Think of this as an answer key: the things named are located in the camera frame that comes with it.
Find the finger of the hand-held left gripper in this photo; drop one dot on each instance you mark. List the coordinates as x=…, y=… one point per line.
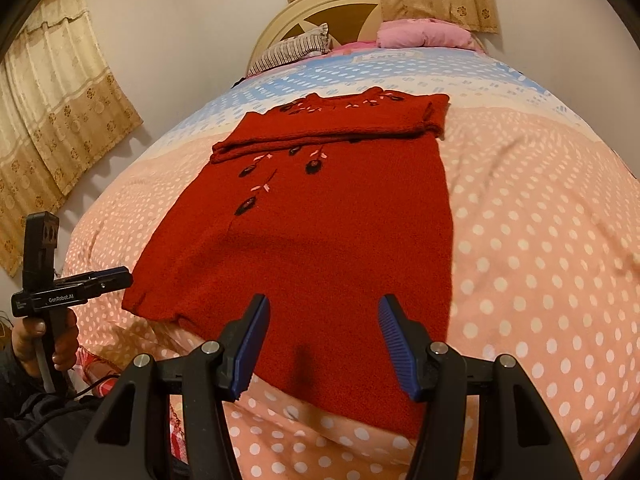
x=115, y=275
x=100, y=289

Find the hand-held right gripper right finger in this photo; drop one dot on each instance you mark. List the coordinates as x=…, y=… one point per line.
x=397, y=350

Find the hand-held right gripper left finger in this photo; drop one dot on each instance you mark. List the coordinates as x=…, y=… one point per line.
x=252, y=350

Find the red embroidered knit sweater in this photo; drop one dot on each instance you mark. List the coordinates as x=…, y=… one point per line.
x=325, y=235

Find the person's left forearm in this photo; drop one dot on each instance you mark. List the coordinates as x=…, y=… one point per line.
x=30, y=425

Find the person's left hand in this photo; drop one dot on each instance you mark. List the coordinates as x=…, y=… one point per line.
x=67, y=340

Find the red plaid cloth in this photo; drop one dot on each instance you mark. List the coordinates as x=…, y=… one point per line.
x=92, y=362

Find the beige floral side curtain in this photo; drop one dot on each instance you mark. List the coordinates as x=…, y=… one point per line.
x=60, y=110

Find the polka dot bedspread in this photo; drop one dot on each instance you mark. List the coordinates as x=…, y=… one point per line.
x=525, y=260

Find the striped pillow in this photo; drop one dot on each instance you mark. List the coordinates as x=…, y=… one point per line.
x=285, y=52

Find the pink bed sheet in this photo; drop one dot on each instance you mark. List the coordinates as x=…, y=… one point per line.
x=350, y=47

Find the pink pillow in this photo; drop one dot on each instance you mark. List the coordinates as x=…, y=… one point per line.
x=425, y=35

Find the cream wooden headboard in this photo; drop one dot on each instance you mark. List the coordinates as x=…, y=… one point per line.
x=320, y=7

